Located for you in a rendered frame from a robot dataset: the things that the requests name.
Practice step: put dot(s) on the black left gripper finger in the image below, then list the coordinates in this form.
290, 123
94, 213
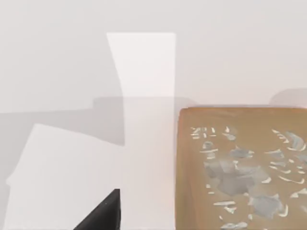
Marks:
106, 214

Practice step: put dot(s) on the brown book with grey print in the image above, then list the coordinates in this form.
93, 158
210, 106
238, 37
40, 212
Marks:
239, 167

